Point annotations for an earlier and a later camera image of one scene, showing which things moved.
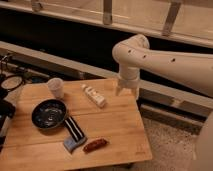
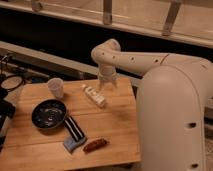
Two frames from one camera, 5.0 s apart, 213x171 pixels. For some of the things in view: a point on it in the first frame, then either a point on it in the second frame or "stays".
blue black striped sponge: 77,136 stays
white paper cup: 56,87 stays
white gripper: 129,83 to 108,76
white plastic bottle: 92,94 stays
